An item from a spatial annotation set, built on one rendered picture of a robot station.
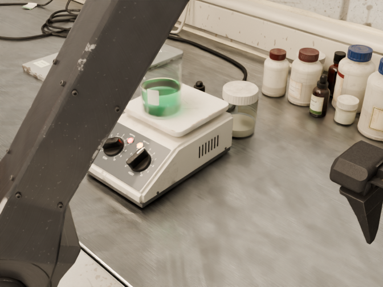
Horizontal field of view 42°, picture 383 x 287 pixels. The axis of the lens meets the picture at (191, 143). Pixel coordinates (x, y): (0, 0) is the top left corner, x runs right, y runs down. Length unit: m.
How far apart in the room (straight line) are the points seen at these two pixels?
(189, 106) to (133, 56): 0.49
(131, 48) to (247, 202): 0.47
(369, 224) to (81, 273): 0.33
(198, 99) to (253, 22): 0.41
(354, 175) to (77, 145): 0.30
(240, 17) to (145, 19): 0.91
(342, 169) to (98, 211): 0.34
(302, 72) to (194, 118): 0.28
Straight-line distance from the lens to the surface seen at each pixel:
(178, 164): 0.69
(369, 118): 0.87
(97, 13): 0.26
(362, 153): 0.52
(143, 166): 0.68
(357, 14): 1.05
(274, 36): 1.11
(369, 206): 0.53
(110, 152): 0.72
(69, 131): 0.27
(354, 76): 0.92
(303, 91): 0.94
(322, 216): 0.70
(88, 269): 0.62
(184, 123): 0.70
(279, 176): 0.75
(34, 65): 1.11
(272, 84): 0.96
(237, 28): 1.17
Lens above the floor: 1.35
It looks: 33 degrees down
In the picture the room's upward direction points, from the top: 1 degrees clockwise
